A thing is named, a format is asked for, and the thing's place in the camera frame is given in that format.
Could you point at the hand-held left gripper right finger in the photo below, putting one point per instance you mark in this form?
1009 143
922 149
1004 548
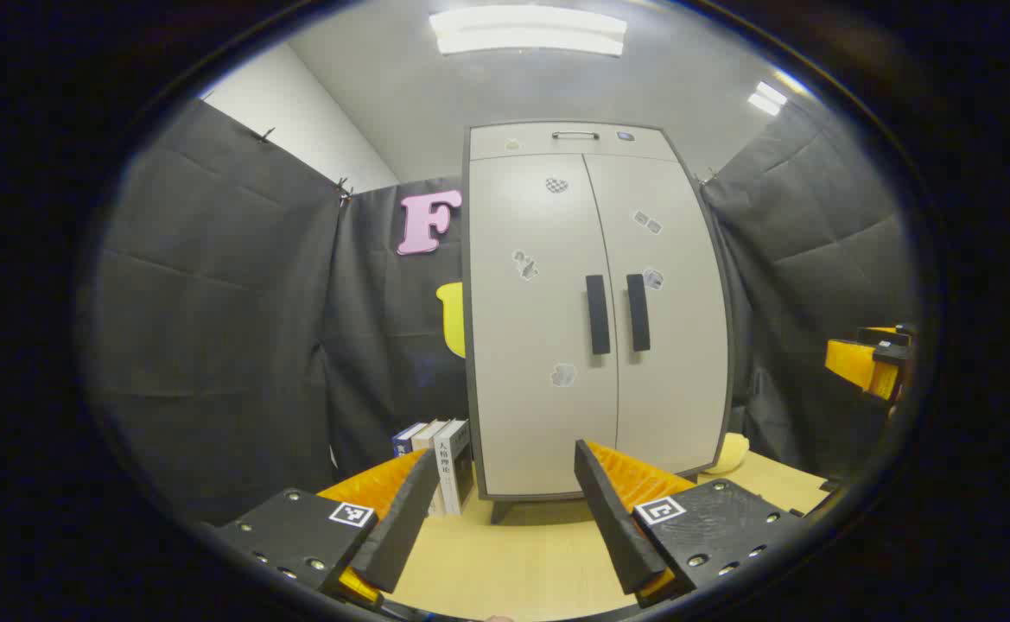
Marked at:
612 518

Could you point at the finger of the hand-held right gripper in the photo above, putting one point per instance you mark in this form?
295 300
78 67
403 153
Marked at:
854 363
885 334

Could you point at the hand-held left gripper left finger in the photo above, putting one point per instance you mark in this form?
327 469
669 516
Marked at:
405 518

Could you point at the grey cabinet door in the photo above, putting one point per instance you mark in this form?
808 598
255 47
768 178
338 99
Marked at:
530 328
682 345

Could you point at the grey double-door shoe cabinet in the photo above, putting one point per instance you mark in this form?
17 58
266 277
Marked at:
480 259

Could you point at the grey cabinet drawer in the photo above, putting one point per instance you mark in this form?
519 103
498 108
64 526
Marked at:
539 141

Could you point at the white book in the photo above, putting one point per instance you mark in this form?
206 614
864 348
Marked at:
451 471

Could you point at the beige book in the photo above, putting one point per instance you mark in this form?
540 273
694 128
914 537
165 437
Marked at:
427 434

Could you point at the yellow soft object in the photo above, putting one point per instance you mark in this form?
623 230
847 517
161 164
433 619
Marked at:
729 453

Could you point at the small ceiling light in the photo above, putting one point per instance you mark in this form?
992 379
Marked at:
767 98

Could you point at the large ceiling light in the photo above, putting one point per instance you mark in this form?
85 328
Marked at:
529 33

